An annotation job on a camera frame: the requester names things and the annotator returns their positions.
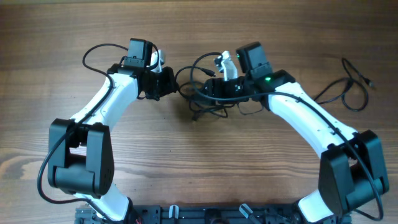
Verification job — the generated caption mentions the thick black USB cable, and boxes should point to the thick black USB cable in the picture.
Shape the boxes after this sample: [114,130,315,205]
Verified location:
[175,65,236,121]

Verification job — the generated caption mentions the thin black USB cable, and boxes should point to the thin black USB cable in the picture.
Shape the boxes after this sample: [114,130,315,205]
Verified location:
[312,57,376,113]

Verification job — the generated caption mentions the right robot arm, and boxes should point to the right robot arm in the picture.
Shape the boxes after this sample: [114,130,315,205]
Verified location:
[198,42,389,223]

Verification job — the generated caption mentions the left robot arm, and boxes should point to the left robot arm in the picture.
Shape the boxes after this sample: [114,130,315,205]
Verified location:
[37,38,177,223]

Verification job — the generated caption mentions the right camera cable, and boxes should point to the right camera cable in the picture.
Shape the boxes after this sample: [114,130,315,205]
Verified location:
[190,52,385,222]

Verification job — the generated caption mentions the camera cable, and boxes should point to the camera cable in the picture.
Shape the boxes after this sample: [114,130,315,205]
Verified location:
[190,52,385,222]
[36,43,161,223]

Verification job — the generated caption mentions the left camera cable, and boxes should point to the left camera cable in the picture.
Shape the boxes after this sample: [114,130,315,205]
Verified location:
[36,43,161,223]

